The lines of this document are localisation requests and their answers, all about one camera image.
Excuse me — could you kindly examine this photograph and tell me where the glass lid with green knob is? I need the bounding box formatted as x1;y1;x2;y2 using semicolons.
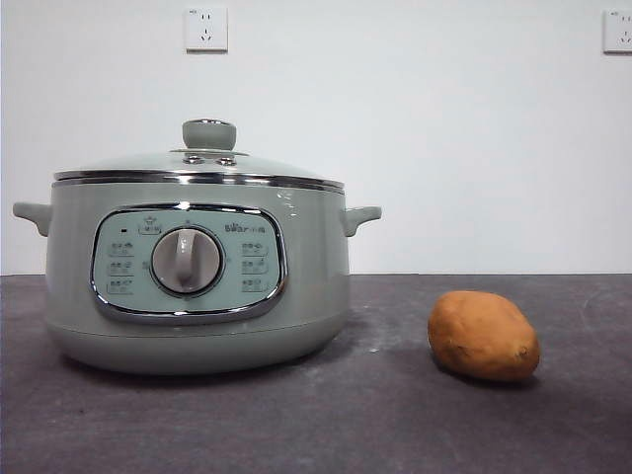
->
52;118;346;192

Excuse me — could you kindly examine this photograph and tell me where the brown potato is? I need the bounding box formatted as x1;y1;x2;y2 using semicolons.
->
427;289;542;383

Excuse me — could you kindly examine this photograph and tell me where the pale green electric cooking pot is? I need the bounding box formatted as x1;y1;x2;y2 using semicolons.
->
12;180;383;377

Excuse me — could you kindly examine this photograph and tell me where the white wall socket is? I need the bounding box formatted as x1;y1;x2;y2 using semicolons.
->
185;6;230;54
601;9;632;55

